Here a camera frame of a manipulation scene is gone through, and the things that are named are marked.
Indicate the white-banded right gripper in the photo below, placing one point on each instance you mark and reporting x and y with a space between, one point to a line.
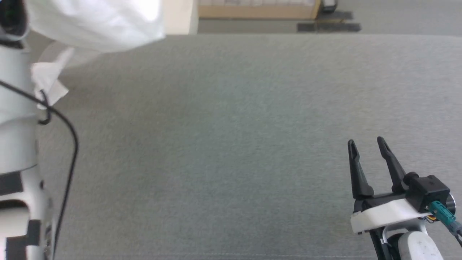
389 213

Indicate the white garment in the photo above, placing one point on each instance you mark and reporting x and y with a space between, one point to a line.
94 25

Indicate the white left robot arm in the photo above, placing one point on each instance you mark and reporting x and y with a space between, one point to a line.
14 90

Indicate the long black floor mat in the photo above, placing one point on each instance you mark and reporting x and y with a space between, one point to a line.
328 27

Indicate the black stand foot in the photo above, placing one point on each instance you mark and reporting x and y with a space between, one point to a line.
329 5

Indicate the wood-framed grid panel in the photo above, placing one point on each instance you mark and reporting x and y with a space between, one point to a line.
252 12

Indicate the white box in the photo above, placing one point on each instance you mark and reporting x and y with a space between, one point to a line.
178 16

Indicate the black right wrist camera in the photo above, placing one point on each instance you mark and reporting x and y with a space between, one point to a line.
427 189

